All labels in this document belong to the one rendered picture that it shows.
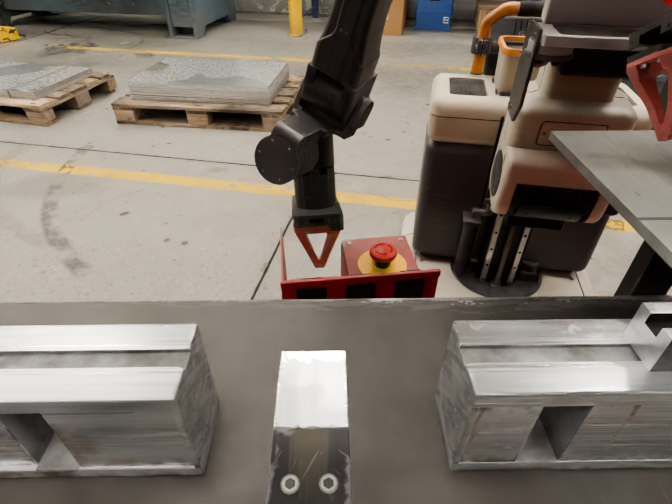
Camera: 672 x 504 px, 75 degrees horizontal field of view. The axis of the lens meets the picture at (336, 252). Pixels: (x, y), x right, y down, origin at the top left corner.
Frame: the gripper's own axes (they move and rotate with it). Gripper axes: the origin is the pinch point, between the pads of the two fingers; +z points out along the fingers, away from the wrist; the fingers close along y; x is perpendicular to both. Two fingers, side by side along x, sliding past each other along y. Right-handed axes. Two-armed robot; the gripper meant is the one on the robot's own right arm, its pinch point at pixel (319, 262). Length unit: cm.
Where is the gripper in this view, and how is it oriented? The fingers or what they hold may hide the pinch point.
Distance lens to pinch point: 65.0
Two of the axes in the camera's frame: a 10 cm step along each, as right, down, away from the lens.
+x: 9.9, -0.8, 0.8
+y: 1.1, 3.9, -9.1
